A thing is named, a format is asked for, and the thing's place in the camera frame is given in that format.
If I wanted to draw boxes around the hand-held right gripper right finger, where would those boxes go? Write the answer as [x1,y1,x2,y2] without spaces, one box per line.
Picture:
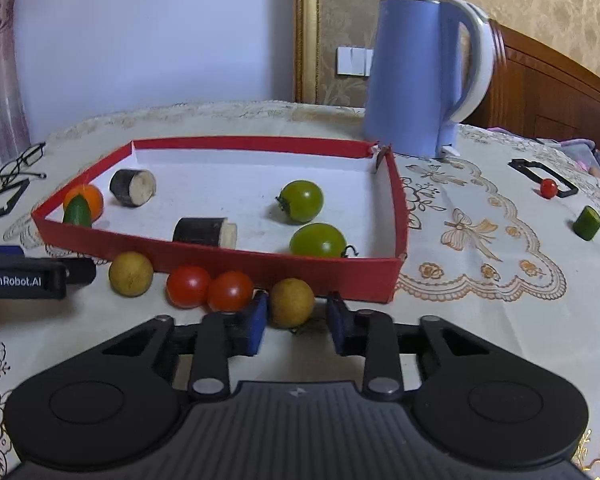
[326,291,486,401]

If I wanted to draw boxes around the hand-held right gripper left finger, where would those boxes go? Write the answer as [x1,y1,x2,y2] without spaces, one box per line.
[102,292,271,401]

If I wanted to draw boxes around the yellow longan fruit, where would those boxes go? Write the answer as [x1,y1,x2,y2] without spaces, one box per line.
[108,251,155,297]
[269,278,316,329]

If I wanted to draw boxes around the green cucumber piece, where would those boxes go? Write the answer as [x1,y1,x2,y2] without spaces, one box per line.
[62,196,92,228]
[573,205,600,242]

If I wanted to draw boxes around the orange mandarin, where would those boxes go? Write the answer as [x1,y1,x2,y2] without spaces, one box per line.
[62,184,104,223]

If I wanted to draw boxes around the green tomato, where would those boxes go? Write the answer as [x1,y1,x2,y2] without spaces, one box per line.
[289,222,359,260]
[277,180,325,225]

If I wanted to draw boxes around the black sugarcane piece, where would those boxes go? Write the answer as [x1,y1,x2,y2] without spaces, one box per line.
[109,168,157,208]
[172,216,238,250]

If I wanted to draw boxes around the red cardboard box tray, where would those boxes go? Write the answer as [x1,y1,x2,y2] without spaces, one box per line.
[31,136,409,303]

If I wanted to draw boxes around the black eyeglasses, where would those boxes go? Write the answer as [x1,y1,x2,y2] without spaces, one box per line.
[0,142,47,188]

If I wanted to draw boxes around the cream embroidered tablecloth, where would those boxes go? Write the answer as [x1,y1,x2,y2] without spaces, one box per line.
[0,100,600,480]

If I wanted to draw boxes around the patterned curtain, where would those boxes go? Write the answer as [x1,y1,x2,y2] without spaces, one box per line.
[0,0,33,176]

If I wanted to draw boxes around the blue electric kettle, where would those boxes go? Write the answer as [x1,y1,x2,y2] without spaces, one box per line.
[362,0,496,160]

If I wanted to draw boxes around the grey cloth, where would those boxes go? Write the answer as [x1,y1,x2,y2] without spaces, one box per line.
[535,135,600,181]

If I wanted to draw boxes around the brown wooden headboard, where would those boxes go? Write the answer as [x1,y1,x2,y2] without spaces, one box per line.
[480,19,600,143]

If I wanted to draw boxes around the black plastic frame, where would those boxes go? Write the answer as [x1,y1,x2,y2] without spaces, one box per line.
[0,178,31,222]
[509,158,579,198]

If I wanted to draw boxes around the white wall switch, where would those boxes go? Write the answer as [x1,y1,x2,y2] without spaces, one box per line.
[336,46,375,77]

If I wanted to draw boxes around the gold wall panel frame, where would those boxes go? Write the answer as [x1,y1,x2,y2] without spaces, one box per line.
[294,0,426,106]

